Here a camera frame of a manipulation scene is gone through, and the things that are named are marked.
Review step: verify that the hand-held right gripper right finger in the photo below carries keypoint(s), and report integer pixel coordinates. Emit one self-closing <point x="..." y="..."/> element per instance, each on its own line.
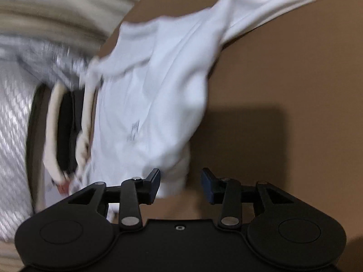
<point x="207" y="188"/>

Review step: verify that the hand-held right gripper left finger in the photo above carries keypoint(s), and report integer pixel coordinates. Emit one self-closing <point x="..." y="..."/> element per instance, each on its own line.
<point x="154" y="187"/>

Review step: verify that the white shirt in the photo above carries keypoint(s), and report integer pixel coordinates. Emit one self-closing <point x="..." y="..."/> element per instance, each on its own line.
<point x="158" y="90"/>

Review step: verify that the dark brown folded garment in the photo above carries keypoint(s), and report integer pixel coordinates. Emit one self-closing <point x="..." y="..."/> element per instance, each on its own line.
<point x="77" y="119"/>

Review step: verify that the black folded garment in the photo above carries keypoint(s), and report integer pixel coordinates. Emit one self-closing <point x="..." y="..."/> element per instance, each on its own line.
<point x="65" y="130"/>

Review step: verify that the dark brown pillow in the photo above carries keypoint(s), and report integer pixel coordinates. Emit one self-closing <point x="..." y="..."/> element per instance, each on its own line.
<point x="37" y="136"/>

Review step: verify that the silver quilted cushion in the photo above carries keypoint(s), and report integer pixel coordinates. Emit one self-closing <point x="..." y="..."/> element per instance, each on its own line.
<point x="14" y="147"/>

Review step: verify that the silver wrinkled cushion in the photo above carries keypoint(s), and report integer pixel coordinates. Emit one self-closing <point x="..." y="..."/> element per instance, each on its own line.
<point x="34" y="51"/>

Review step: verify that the beige curtain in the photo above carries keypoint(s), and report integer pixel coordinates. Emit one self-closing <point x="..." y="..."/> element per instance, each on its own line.
<point x="71" y="0"/>

